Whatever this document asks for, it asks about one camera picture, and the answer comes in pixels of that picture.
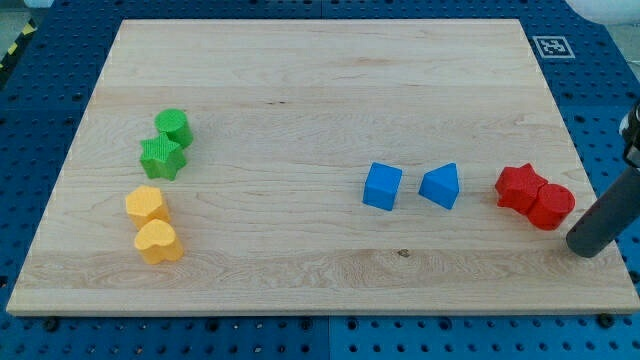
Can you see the green cylinder block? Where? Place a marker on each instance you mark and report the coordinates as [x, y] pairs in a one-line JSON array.
[[174, 124]]

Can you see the blue triangle block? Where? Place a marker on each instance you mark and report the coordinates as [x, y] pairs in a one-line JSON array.
[[441, 185]]

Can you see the robot arm end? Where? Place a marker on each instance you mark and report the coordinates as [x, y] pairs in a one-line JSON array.
[[629, 131]]

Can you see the yellow hexagon block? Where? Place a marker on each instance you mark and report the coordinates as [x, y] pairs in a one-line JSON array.
[[146, 203]]

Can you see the white fiducial marker tag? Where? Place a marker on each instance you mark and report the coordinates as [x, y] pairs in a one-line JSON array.
[[553, 47]]

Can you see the red cylinder block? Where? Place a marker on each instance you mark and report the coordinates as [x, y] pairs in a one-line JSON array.
[[551, 207]]

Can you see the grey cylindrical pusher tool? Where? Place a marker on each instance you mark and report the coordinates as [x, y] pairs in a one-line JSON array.
[[611, 214]]

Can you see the yellow heart block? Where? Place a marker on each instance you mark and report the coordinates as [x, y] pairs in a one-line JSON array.
[[157, 241]]

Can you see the red star block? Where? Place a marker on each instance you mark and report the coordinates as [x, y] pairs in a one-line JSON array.
[[518, 187]]

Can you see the green star block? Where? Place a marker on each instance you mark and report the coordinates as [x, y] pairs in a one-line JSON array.
[[161, 157]]

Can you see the wooden board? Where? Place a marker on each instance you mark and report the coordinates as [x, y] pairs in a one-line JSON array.
[[287, 117]]

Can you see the blue cube block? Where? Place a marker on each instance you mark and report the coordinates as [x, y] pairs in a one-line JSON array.
[[381, 186]]

